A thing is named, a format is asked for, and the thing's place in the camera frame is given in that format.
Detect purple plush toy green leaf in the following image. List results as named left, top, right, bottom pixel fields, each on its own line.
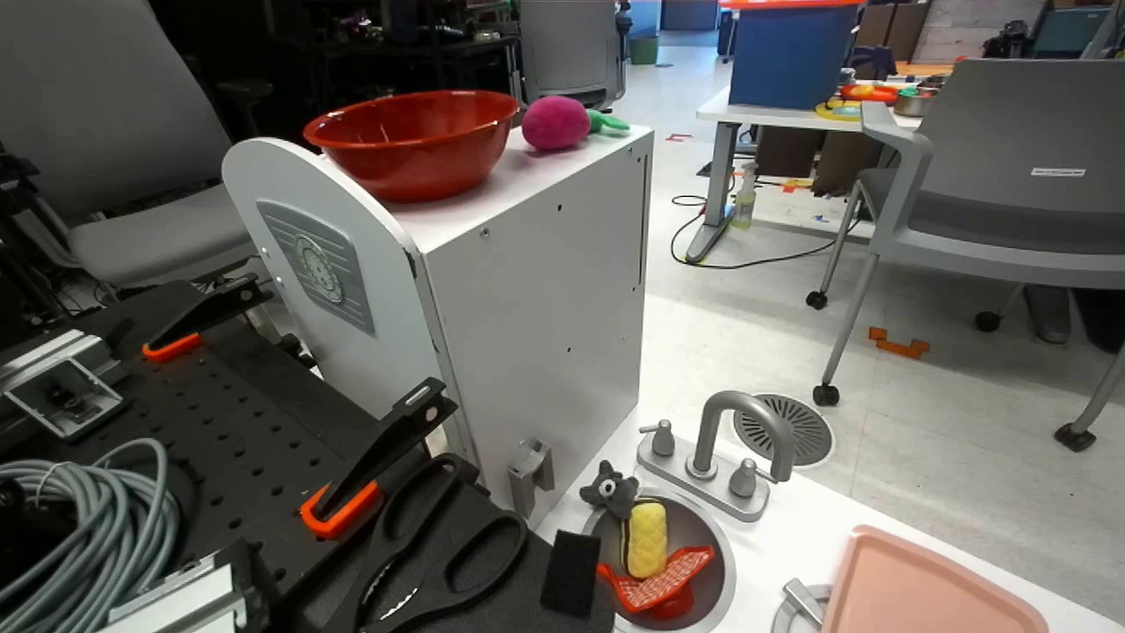
left=516, top=95, right=634, bottom=158

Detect white work table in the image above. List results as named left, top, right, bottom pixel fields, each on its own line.
left=697, top=82, right=941, bottom=266

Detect orange red plastic bowl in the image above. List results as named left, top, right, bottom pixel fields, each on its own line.
left=300, top=89, right=526, bottom=203

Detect pink plastic cutting board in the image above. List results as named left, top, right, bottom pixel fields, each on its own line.
left=819, top=524, right=1051, bottom=633

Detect silver aluminium extrusion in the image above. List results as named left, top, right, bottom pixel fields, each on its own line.
left=100, top=548, right=256, bottom=633

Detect blue storage bin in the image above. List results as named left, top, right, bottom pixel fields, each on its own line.
left=729, top=3, right=860, bottom=111

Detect black floor cable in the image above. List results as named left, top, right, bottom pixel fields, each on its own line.
left=669, top=190, right=846, bottom=275

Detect orange yellow toy pile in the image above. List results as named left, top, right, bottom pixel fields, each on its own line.
left=815, top=72, right=929, bottom=127

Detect small black foam block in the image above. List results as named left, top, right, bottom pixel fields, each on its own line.
left=537, top=528, right=605, bottom=623

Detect dark monitor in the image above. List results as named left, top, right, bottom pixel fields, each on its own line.
left=1029, top=3, right=1112, bottom=60

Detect grey toy faucet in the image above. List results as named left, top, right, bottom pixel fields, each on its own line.
left=634, top=388, right=800, bottom=524

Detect black clamp orange handle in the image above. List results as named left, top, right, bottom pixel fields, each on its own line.
left=294, top=376, right=462, bottom=540
left=138, top=272, right=279, bottom=367

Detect small bottle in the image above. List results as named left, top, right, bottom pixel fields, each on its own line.
left=729, top=163, right=761, bottom=233

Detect round grey floor drain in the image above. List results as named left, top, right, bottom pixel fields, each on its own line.
left=736, top=389, right=838, bottom=472

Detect white toy sink counter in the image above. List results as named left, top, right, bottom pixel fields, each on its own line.
left=531, top=402, right=1125, bottom=633

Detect grey office chair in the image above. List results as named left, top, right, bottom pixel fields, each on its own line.
left=806, top=57, right=1125, bottom=455
left=0, top=0, right=268, bottom=292

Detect brown cardboard box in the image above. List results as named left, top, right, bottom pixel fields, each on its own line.
left=751, top=124, right=884, bottom=197

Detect silver metal mount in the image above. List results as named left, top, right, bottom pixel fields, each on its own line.
left=0, top=328, right=128, bottom=444

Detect grey cable bundle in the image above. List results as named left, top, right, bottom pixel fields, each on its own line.
left=0, top=437, right=185, bottom=633

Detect black perforated mounting board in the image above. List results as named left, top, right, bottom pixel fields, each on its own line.
left=0, top=275, right=471, bottom=633

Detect grey toy burner grate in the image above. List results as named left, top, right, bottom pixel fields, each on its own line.
left=767, top=572, right=838, bottom=633

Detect yellow toy corn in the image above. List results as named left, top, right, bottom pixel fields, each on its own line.
left=619, top=500, right=676, bottom=580

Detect orange bin lid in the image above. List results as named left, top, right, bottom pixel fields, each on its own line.
left=717, top=0, right=866, bottom=14

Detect black scissors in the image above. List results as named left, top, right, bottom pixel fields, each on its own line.
left=348, top=458, right=534, bottom=628

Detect small black toy figure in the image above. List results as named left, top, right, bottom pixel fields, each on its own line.
left=577, top=458, right=645, bottom=524

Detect white toy cabinet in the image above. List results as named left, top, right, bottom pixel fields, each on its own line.
left=217, top=115, right=656, bottom=519

